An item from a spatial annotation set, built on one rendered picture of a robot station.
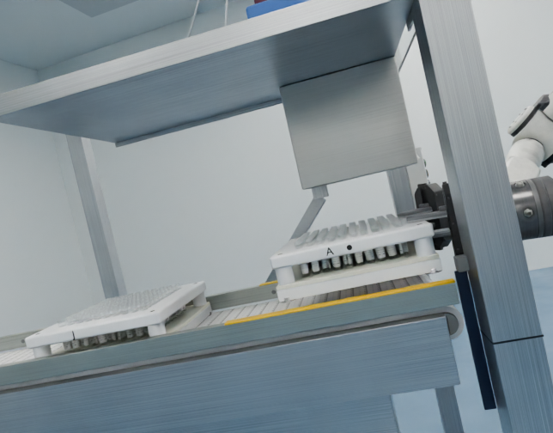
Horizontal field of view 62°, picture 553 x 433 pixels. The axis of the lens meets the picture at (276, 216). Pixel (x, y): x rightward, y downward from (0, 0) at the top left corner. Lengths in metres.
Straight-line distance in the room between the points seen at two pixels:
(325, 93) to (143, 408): 0.63
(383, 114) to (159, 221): 3.98
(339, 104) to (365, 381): 0.49
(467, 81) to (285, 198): 3.70
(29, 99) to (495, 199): 0.64
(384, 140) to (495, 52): 3.52
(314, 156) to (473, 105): 0.35
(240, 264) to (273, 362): 3.76
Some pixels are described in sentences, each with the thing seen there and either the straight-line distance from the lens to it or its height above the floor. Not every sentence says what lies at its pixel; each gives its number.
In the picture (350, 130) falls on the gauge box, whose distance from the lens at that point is 0.88.
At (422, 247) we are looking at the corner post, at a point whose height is 0.92.
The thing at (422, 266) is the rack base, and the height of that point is 0.89.
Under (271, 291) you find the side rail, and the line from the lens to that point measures 0.97.
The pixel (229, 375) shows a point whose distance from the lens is 0.74.
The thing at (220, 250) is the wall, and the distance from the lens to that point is 4.50.
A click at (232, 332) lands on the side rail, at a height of 0.85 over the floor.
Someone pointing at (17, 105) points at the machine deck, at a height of 1.25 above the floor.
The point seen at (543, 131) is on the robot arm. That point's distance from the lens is 1.21.
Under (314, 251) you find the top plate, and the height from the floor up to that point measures 0.95.
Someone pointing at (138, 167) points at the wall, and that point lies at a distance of 4.81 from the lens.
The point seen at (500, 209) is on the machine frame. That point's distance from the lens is 0.63.
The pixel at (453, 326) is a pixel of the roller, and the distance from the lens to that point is 0.72.
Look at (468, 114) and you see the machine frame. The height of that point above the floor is 1.08.
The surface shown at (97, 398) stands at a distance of 0.84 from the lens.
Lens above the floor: 1.03
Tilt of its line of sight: 2 degrees down
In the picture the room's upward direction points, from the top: 13 degrees counter-clockwise
